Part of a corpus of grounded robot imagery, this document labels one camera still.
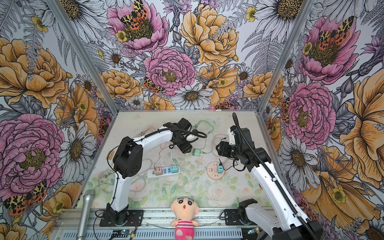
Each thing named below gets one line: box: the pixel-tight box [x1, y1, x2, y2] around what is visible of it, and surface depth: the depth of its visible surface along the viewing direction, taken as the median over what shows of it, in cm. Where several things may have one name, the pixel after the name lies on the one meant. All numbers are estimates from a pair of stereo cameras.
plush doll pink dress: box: [170, 197, 200, 240], surface depth 70 cm
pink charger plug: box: [153, 167, 163, 176], surface depth 85 cm
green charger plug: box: [192, 148, 204, 157], surface depth 98 cm
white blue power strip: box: [147, 166, 181, 179], surface depth 89 cm
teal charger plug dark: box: [217, 163, 224, 174], surface depth 86 cm
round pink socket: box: [206, 161, 221, 181], surface depth 89 cm
